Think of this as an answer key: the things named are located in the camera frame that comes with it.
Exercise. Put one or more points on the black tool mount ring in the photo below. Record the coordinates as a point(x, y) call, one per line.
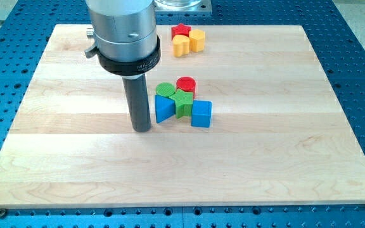
point(128, 69)

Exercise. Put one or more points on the light wooden board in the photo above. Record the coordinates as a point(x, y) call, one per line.
point(278, 134)

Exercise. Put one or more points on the yellow heart block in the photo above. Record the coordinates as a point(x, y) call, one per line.
point(181, 45)

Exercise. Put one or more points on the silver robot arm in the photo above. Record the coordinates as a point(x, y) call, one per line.
point(126, 44)

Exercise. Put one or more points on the green cylinder block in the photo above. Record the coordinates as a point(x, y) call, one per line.
point(165, 89)

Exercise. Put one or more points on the red cylinder block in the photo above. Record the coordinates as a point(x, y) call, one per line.
point(187, 84)

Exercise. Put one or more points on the blue cube block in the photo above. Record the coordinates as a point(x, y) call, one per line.
point(201, 113)

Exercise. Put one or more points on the left board clamp screw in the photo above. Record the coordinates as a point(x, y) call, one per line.
point(3, 213)

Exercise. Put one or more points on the green star block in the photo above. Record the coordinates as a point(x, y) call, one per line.
point(183, 103)

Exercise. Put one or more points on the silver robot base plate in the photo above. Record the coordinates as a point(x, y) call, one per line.
point(183, 7)

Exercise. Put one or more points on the red star block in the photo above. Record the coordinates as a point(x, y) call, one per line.
point(180, 29)

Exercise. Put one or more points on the blue triangle block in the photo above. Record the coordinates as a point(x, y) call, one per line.
point(164, 108)

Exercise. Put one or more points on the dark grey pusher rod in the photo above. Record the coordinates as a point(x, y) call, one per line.
point(137, 99)

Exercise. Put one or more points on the yellow hexagon block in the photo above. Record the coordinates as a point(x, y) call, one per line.
point(197, 40)

